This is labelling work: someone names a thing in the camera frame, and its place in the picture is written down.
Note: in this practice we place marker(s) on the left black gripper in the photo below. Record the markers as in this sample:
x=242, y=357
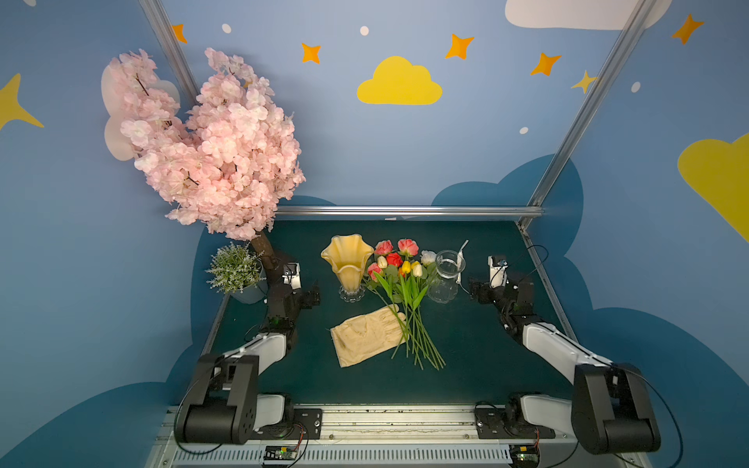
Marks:
x=302, y=296

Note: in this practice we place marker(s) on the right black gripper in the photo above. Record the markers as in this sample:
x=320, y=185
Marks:
x=488, y=291

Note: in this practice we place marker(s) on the cream tulip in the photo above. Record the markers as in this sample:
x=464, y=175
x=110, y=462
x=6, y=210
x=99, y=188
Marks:
x=417, y=270

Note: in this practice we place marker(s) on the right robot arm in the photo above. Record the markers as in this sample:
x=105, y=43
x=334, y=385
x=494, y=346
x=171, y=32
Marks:
x=610, y=411

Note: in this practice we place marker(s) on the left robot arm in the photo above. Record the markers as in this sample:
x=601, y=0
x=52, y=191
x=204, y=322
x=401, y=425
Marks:
x=223, y=405

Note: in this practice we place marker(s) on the dark metal tree base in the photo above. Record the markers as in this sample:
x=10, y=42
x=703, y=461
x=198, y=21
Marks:
x=271, y=259

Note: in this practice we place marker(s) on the small green potted plant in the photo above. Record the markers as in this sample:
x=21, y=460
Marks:
x=237, y=271

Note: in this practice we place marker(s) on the clear glass ribbon vase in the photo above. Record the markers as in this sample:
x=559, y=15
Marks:
x=448, y=268

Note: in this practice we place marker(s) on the beige work glove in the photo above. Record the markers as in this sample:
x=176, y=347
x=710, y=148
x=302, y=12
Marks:
x=362, y=337

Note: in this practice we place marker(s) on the yellow fluted glass vase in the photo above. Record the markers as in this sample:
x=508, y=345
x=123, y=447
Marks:
x=348, y=256

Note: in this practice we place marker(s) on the pink rose back left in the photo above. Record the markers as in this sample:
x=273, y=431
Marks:
x=384, y=248

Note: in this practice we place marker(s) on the red rose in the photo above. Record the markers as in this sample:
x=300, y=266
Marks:
x=395, y=259

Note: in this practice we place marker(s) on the left green circuit board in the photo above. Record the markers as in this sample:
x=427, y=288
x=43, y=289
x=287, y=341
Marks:
x=280, y=454

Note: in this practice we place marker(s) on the green circuit board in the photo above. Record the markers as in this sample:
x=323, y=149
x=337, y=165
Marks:
x=280, y=454
x=524, y=456

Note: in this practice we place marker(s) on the pink cherry blossom tree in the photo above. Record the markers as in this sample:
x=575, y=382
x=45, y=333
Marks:
x=233, y=159

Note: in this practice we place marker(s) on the right green circuit board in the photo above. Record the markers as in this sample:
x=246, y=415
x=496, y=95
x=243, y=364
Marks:
x=524, y=456

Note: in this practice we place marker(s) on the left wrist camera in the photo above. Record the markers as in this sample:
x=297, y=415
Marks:
x=291, y=275

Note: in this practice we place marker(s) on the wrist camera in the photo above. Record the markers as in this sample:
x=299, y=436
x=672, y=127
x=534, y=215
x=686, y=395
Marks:
x=498, y=265
x=291, y=275

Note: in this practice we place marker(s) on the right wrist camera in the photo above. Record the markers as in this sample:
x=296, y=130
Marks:
x=498, y=265

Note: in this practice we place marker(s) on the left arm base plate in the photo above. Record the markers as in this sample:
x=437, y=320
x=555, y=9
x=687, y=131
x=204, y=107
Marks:
x=307, y=420

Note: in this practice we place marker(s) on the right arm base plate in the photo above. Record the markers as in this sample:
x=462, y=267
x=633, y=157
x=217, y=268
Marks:
x=495, y=423

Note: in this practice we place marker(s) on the aluminium mounting rail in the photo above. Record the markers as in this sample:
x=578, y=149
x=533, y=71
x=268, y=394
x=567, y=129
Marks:
x=385, y=436

